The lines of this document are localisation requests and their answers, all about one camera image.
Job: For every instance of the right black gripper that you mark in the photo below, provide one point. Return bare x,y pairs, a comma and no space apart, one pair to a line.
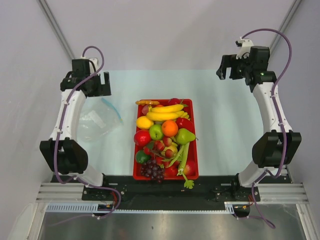
229,61

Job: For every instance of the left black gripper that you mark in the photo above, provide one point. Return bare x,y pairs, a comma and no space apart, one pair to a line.
102,89

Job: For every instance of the clear zip top bag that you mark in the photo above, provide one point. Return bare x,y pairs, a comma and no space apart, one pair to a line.
98,117

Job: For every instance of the yellow lemon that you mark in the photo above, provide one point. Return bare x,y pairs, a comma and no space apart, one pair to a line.
144,123

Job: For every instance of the green apple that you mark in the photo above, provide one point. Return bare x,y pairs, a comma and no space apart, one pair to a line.
155,132

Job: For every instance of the red bell pepper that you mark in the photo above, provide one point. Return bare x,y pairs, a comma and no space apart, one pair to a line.
184,123

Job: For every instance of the orange fruit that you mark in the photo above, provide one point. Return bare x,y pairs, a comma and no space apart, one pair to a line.
169,128

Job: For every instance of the green pear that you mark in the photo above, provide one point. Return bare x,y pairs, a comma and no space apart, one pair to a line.
184,136

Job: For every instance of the purple grape bunch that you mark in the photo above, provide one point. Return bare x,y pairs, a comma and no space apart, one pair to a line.
153,171

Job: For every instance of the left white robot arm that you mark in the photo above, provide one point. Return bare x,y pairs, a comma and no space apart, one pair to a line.
62,152

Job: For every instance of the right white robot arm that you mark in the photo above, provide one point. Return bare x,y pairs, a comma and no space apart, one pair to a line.
279,142

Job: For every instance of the orange ginger root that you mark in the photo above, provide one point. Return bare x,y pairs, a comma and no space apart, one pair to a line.
147,102

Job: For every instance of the small yellow banana bunch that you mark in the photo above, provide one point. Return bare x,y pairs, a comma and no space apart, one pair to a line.
185,116

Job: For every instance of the red pomegranate with leaf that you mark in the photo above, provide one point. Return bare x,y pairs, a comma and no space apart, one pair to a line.
176,101

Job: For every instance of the green lime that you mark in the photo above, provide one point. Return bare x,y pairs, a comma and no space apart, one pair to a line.
141,157

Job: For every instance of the lychee cluster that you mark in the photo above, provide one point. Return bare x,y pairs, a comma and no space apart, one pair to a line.
163,151

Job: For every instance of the green celery stalk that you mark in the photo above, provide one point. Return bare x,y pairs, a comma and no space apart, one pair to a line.
177,166

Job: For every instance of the red peach apple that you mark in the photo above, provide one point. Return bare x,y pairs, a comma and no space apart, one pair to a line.
190,168

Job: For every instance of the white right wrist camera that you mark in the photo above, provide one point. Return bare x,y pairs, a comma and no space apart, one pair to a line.
244,46

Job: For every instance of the aluminium rail frame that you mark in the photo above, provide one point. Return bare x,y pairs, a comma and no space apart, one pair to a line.
295,195

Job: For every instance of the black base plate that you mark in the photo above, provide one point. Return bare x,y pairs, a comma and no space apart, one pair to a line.
162,191

